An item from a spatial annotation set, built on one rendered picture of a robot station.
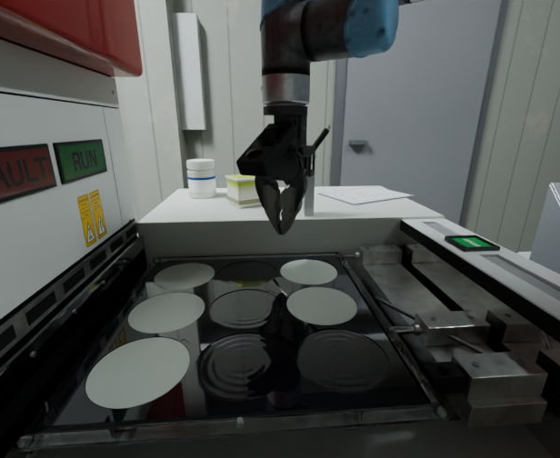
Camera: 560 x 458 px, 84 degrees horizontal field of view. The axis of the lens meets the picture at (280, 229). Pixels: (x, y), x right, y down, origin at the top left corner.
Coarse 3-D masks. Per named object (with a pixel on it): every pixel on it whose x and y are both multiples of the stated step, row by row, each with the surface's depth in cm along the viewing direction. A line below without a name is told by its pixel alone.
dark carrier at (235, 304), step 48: (144, 288) 49; (192, 288) 49; (240, 288) 49; (288, 288) 49; (336, 288) 49; (144, 336) 38; (192, 336) 38; (240, 336) 38; (288, 336) 38; (336, 336) 38; (384, 336) 38; (192, 384) 31; (240, 384) 31; (288, 384) 31; (336, 384) 31; (384, 384) 31
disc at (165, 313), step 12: (156, 300) 46; (168, 300) 46; (180, 300) 46; (192, 300) 46; (132, 312) 43; (144, 312) 43; (156, 312) 43; (168, 312) 43; (180, 312) 43; (192, 312) 43; (132, 324) 40; (144, 324) 40; (156, 324) 40; (168, 324) 40; (180, 324) 40
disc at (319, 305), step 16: (304, 288) 49; (320, 288) 49; (288, 304) 44; (304, 304) 44; (320, 304) 44; (336, 304) 44; (352, 304) 44; (304, 320) 41; (320, 320) 41; (336, 320) 41
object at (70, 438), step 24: (384, 408) 28; (408, 408) 28; (432, 408) 28; (48, 432) 26; (72, 432) 26; (96, 432) 26; (120, 432) 26; (144, 432) 26; (168, 432) 26; (192, 432) 26; (216, 432) 26; (240, 432) 26; (264, 432) 26; (288, 432) 27
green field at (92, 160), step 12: (72, 144) 39; (84, 144) 42; (96, 144) 45; (60, 156) 37; (72, 156) 39; (84, 156) 42; (96, 156) 45; (72, 168) 39; (84, 168) 42; (96, 168) 45
